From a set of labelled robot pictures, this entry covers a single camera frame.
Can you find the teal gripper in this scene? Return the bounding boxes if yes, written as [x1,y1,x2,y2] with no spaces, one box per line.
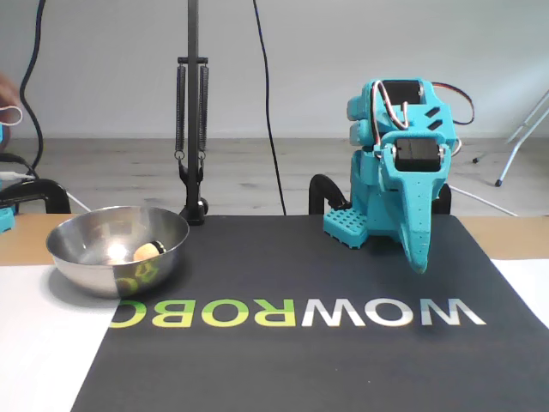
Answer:
[374,130,452,276]

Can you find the orange ball with black base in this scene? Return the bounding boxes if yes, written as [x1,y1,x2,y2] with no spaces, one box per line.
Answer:
[132,240,167,263]

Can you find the metal bowl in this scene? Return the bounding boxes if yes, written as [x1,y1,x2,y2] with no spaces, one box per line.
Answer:
[45,204,190,300]

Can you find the person hand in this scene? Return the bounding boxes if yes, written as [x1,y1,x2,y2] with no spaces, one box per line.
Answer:
[0,70,21,109]

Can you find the white folding stand legs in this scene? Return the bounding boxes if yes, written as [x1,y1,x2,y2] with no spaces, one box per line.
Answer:
[471,88,549,188]

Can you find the white paper sheet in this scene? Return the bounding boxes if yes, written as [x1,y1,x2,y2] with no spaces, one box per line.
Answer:
[488,257,549,331]
[0,264,119,412]

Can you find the black mat with WOWROBO print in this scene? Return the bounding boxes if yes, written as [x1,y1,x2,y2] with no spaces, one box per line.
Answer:
[70,213,549,412]

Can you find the black coil spring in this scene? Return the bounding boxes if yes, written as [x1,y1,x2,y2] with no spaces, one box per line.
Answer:
[197,63,210,161]
[174,63,187,161]

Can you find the black stand pole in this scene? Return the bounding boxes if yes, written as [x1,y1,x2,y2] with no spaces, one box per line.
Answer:
[173,0,211,227]

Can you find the large black table clamp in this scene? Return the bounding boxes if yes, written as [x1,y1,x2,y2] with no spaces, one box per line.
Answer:
[0,178,72,215]

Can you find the teal printed robot part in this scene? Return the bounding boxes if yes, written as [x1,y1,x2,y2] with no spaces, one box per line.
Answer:
[0,204,17,235]

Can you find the white floor cable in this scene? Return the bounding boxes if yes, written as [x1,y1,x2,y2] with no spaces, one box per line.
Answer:
[449,185,519,217]

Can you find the white red gripper wire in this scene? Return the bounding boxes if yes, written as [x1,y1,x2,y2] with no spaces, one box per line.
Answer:
[371,79,413,130]

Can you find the red black servo wire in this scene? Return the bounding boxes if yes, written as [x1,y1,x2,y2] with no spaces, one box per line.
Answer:
[431,80,477,127]

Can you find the thin black hanging cable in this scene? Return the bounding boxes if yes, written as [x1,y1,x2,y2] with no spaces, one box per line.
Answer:
[252,0,287,215]

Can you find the thick black hanging cable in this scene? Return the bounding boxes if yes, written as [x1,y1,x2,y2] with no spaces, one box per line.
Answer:
[19,0,46,178]

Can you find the white red wire loop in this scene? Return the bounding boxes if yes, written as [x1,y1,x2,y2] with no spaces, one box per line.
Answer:
[0,105,24,127]

